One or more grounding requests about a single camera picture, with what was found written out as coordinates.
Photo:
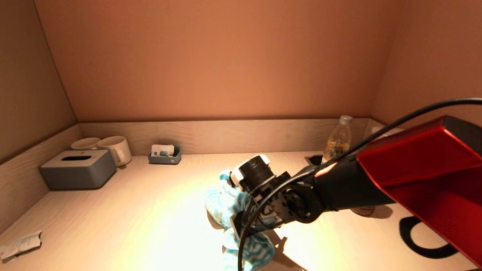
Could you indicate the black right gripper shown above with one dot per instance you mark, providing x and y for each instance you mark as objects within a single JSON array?
[{"x": 256, "y": 173}]

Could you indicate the blue white striped towel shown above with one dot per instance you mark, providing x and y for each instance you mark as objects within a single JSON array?
[{"x": 226, "y": 203}]

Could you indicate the red black right robot arm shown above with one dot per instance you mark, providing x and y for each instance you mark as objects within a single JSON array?
[{"x": 414, "y": 169}]

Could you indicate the small grey tray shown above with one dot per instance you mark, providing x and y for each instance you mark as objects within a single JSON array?
[{"x": 163, "y": 161}]

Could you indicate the white sachets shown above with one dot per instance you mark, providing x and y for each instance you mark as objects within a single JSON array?
[{"x": 159, "y": 149}]

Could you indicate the bottle with dark tea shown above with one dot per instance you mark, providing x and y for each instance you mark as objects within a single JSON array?
[{"x": 363, "y": 211}]

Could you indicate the bottle with light tea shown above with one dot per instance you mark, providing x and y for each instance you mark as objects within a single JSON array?
[{"x": 337, "y": 145}]

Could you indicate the white ceramic mug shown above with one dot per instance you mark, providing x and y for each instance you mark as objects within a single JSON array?
[
  {"x": 84, "y": 144},
  {"x": 113, "y": 146}
]

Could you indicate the grey tissue box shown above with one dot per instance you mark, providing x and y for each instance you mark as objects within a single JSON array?
[{"x": 75, "y": 173}]

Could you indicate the white electric kettle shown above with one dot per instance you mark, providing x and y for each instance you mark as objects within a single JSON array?
[{"x": 389, "y": 131}]

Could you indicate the crumpled white paper packet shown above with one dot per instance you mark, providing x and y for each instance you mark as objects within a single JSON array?
[{"x": 20, "y": 244}]

